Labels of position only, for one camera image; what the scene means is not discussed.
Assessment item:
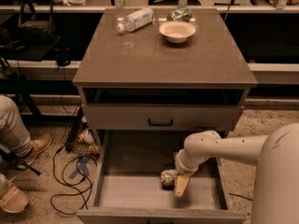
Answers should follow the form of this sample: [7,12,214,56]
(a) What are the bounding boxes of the black tripod stick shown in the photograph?
[0,149,41,175]

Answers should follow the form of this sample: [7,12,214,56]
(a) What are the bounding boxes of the open grey middle drawer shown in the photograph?
[78,132,246,224]

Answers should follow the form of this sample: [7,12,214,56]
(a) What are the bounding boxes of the tan shoe upper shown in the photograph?
[21,133,52,165]

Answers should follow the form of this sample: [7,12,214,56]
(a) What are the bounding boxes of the wire basket with snacks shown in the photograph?
[62,106,100,157]

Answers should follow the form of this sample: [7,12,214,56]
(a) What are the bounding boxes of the white green 7up can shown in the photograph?
[160,169,178,188]

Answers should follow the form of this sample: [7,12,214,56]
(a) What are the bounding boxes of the black bag on shelf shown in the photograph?
[16,0,54,45]

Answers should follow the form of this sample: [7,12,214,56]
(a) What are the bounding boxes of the clear plastic water bottle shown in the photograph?
[117,8,154,34]

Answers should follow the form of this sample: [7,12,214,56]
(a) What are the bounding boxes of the grey drawer cabinet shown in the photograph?
[72,7,259,224]

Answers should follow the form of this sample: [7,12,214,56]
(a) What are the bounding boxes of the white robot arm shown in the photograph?
[175,123,299,224]

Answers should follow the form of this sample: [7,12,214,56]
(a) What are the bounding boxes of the tan shoe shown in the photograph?
[0,177,30,214]
[21,133,52,165]

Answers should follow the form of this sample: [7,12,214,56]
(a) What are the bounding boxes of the tan shoe lower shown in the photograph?
[0,177,30,214]

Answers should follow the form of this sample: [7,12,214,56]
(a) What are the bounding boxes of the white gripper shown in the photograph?
[174,149,199,197]

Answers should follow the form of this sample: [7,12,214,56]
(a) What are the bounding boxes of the black cable on right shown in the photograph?
[229,192,254,202]

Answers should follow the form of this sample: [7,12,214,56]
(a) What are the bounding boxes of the white ceramic bowl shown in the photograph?
[159,21,196,44]

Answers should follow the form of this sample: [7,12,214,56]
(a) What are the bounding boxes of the person leg light trousers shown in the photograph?
[0,96,33,158]

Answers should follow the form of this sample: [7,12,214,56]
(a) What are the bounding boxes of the black floor cable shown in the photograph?
[50,146,98,217]

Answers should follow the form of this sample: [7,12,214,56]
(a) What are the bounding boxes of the black drawer handle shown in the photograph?
[148,119,174,127]

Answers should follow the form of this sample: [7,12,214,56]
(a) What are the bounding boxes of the closed grey top drawer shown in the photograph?
[82,104,243,132]

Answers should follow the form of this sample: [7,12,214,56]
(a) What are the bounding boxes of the green crushed soda can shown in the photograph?
[166,7,192,22]

